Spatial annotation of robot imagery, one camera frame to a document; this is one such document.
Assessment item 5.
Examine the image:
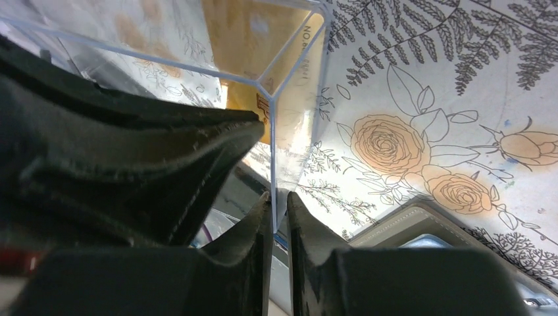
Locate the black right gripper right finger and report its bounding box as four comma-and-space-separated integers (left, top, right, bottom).
287, 192, 528, 315

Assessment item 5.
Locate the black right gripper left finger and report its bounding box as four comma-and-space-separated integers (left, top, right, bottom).
13, 193, 272, 315

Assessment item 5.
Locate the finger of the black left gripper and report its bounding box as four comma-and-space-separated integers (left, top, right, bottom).
1, 38, 264, 246

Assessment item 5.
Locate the grey leather card holder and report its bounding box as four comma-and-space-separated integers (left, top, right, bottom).
349, 203, 557, 298

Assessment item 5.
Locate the clear plastic tray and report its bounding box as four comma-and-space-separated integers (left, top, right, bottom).
1, 1, 331, 227

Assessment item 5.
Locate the floral tablecloth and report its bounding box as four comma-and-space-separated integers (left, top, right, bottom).
26, 0, 558, 289

